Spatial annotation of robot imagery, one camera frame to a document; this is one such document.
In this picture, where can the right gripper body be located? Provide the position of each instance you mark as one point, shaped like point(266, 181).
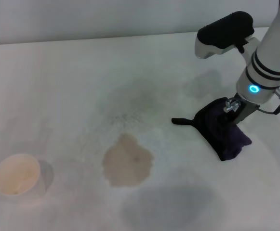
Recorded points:
point(245, 111)

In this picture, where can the purple rag with black trim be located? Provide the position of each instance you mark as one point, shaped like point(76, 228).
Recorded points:
point(212, 134)

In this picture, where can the white paper cup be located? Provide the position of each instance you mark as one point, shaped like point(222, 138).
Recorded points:
point(17, 178)

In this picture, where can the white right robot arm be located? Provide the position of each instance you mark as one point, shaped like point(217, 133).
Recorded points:
point(267, 53)

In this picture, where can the brown water stain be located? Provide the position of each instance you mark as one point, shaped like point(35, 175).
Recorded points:
point(127, 163)

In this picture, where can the silver metal connector fitting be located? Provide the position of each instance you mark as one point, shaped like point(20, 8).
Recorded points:
point(231, 105)

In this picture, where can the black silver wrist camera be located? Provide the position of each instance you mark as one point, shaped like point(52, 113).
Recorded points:
point(222, 33)

